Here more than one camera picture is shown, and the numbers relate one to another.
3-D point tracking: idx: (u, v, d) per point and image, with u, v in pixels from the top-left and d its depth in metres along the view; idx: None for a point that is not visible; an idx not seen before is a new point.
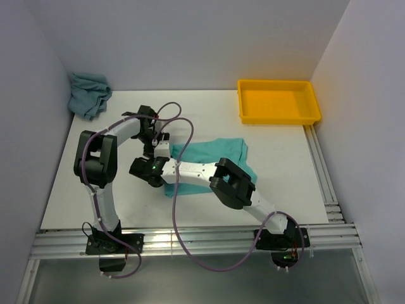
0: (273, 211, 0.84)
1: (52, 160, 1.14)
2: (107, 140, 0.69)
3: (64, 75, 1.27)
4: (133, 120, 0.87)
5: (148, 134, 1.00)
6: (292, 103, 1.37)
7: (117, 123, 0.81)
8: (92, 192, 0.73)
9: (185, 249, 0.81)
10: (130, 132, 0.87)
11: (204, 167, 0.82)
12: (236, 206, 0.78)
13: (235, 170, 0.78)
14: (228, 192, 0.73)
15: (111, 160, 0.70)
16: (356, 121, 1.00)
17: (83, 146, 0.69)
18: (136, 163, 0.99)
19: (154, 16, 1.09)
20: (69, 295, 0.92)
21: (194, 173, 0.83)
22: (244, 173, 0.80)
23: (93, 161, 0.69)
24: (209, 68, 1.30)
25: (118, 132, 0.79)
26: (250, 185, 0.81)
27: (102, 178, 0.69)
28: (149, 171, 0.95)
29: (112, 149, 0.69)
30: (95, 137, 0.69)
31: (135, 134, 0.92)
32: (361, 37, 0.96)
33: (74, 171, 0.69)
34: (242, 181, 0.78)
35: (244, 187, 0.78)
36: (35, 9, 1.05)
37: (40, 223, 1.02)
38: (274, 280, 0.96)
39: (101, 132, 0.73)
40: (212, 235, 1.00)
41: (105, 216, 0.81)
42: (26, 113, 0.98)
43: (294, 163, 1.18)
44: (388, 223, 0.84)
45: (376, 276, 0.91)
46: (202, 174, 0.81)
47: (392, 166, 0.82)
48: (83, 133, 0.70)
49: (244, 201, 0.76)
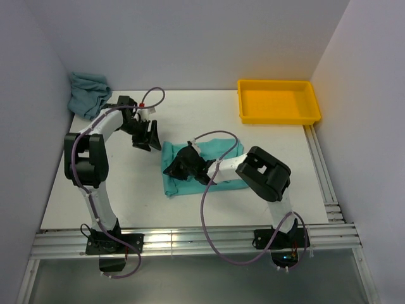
0: (290, 211, 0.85)
1: (53, 160, 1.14)
2: (94, 139, 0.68)
3: (64, 75, 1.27)
4: (115, 111, 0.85)
5: (131, 124, 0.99)
6: (291, 103, 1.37)
7: (99, 120, 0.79)
8: (87, 193, 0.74)
9: (214, 249, 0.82)
10: (114, 125, 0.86)
11: (236, 158, 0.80)
12: (267, 196, 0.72)
13: (267, 158, 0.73)
14: (256, 178, 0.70)
15: (101, 158, 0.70)
16: (356, 121, 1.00)
17: (69, 150, 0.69)
18: (192, 154, 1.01)
19: (154, 16, 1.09)
20: (69, 295, 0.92)
21: (228, 164, 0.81)
22: (279, 161, 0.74)
23: (83, 163, 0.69)
24: (209, 68, 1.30)
25: (102, 129, 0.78)
26: (286, 177, 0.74)
27: (95, 177, 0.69)
28: (200, 170, 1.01)
29: (100, 147, 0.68)
30: (80, 139, 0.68)
31: (119, 125, 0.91)
32: (361, 38, 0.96)
33: (67, 175, 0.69)
34: (275, 170, 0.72)
35: (278, 177, 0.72)
36: (35, 8, 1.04)
37: (40, 223, 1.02)
38: (274, 280, 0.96)
39: (85, 132, 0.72)
40: (217, 235, 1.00)
41: (103, 216, 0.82)
42: (26, 113, 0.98)
43: (294, 163, 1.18)
44: (389, 224, 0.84)
45: (376, 276, 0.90)
46: (235, 164, 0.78)
47: (392, 166, 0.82)
48: (67, 137, 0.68)
49: (277, 192, 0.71)
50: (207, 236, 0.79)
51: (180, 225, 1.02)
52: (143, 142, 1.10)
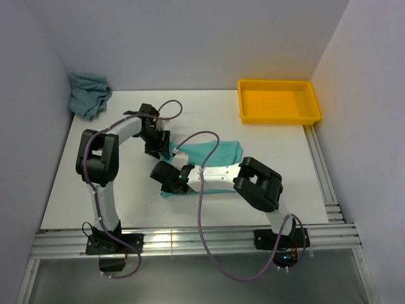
0: (288, 213, 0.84)
1: (52, 160, 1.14)
2: (109, 139, 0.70)
3: (64, 75, 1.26)
4: (135, 118, 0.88)
5: (150, 132, 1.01)
6: (292, 102, 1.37)
7: (118, 123, 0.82)
8: (94, 190, 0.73)
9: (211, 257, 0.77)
10: (131, 132, 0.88)
11: (227, 170, 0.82)
12: (264, 208, 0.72)
13: (262, 170, 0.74)
14: (256, 192, 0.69)
15: (112, 159, 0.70)
16: (356, 120, 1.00)
17: (85, 145, 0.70)
18: (161, 168, 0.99)
19: (154, 15, 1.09)
20: (69, 295, 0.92)
21: (218, 177, 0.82)
22: (273, 171, 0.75)
23: (94, 160, 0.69)
24: (209, 68, 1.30)
25: (119, 132, 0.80)
26: (279, 185, 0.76)
27: (104, 176, 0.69)
28: (175, 180, 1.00)
29: (114, 147, 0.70)
30: (97, 135, 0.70)
31: (138, 132, 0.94)
32: (362, 38, 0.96)
33: (76, 169, 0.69)
34: (270, 180, 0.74)
35: (273, 187, 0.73)
36: (35, 8, 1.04)
37: (40, 223, 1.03)
38: (274, 280, 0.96)
39: (103, 131, 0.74)
40: (220, 235, 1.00)
41: (106, 216, 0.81)
42: (26, 113, 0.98)
43: (294, 163, 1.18)
44: (389, 224, 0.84)
45: (376, 276, 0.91)
46: (226, 176, 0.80)
47: (392, 165, 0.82)
48: (85, 131, 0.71)
49: (273, 202, 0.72)
50: (202, 237, 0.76)
51: (180, 226, 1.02)
52: (157, 150, 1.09)
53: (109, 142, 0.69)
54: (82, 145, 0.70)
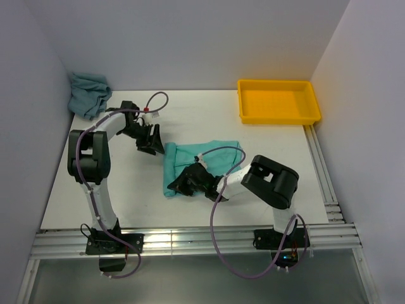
0: (293, 215, 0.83)
1: (52, 160, 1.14)
2: (97, 135, 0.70)
3: (64, 75, 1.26)
4: (118, 113, 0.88)
5: (134, 128, 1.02)
6: (292, 102, 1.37)
7: (102, 120, 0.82)
8: (90, 190, 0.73)
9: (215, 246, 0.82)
10: (116, 126, 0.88)
11: (242, 170, 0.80)
12: (277, 204, 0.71)
13: (271, 165, 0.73)
14: (263, 187, 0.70)
15: (104, 155, 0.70)
16: (356, 120, 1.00)
17: (73, 146, 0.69)
18: (202, 173, 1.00)
19: (153, 15, 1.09)
20: (69, 295, 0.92)
21: (235, 178, 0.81)
22: (284, 167, 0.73)
23: (87, 159, 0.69)
24: (208, 68, 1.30)
25: (105, 128, 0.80)
26: (294, 181, 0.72)
27: (97, 173, 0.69)
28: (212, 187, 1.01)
29: (104, 143, 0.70)
30: (84, 135, 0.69)
31: (121, 128, 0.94)
32: (362, 37, 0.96)
33: (69, 171, 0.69)
34: (282, 176, 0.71)
35: (285, 183, 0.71)
36: (35, 8, 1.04)
37: (40, 223, 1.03)
38: (274, 280, 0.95)
39: (89, 129, 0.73)
40: (222, 234, 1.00)
41: (104, 215, 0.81)
42: (26, 113, 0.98)
43: (294, 163, 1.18)
44: (389, 224, 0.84)
45: (376, 276, 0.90)
46: (240, 176, 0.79)
47: (392, 165, 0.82)
48: (73, 132, 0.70)
49: (285, 197, 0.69)
50: (212, 235, 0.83)
51: (180, 225, 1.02)
52: (146, 145, 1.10)
53: (99, 139, 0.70)
54: (71, 146, 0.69)
